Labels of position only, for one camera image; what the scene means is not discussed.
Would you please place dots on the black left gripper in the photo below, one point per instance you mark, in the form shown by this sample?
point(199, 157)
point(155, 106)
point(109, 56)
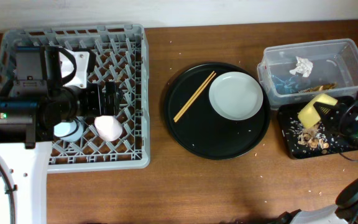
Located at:
point(97, 108)

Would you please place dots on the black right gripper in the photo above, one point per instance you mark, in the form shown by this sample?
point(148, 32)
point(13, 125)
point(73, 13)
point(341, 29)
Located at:
point(344, 114)

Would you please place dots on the yellow plastic bowl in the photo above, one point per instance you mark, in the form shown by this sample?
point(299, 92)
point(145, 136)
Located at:
point(308, 116)

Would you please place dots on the brown snack wrapper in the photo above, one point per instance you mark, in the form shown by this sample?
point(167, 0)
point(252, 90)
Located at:
point(328, 86)

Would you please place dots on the pink plastic cup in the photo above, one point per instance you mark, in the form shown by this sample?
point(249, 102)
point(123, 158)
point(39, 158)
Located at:
point(108, 127)

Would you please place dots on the light blue plastic cup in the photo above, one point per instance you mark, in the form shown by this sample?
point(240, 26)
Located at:
point(69, 131)

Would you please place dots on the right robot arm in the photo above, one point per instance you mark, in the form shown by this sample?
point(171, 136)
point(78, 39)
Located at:
point(345, 210)

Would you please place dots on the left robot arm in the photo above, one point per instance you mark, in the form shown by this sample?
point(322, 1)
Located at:
point(46, 99)

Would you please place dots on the black rectangular waste tray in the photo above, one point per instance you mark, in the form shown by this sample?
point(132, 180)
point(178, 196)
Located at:
point(338, 144)

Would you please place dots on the clear plastic waste bin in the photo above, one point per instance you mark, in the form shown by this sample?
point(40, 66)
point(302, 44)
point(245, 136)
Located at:
point(334, 61)

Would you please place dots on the grey plastic dishwasher rack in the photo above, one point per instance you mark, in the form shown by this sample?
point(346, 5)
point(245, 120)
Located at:
point(122, 57)

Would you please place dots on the food scraps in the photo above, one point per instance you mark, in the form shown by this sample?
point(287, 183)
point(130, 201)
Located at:
point(309, 138)

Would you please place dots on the crumpled white paper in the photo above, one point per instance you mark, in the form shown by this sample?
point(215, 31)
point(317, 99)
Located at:
point(303, 66)

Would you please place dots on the grey round plate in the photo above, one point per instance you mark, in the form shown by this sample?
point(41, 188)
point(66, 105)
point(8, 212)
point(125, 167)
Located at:
point(236, 96)

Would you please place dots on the round black serving tray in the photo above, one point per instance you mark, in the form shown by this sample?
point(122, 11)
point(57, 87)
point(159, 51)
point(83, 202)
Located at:
point(201, 130)

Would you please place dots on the wooden chopstick lower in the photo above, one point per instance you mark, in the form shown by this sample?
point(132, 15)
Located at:
point(196, 97)

